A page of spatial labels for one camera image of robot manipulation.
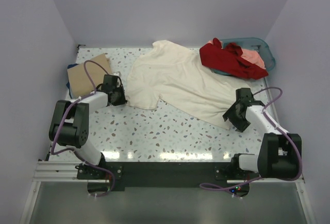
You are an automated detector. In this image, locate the red t-shirt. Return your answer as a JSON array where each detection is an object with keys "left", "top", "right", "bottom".
[{"left": 199, "top": 38, "right": 269, "bottom": 80}]

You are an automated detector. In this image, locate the pink t-shirt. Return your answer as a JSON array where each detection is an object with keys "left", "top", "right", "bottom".
[{"left": 241, "top": 48, "right": 266, "bottom": 70}]

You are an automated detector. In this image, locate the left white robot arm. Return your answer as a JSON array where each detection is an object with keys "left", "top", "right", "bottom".
[{"left": 48, "top": 75, "right": 127, "bottom": 179}]

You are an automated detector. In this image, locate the folded tan t-shirt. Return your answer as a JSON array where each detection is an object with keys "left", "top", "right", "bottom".
[{"left": 67, "top": 54, "right": 112, "bottom": 98}]

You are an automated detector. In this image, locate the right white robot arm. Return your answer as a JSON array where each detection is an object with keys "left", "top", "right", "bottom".
[{"left": 223, "top": 88, "right": 302, "bottom": 181}]

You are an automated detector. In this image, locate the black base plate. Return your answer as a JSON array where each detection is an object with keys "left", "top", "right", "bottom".
[{"left": 75, "top": 161, "right": 259, "bottom": 196}]

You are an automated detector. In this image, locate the teal plastic basket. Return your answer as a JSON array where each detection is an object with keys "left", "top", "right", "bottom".
[{"left": 220, "top": 37, "right": 276, "bottom": 72}]

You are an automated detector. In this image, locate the cream white t-shirt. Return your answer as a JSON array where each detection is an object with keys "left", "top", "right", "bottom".
[{"left": 125, "top": 40, "right": 248, "bottom": 130}]

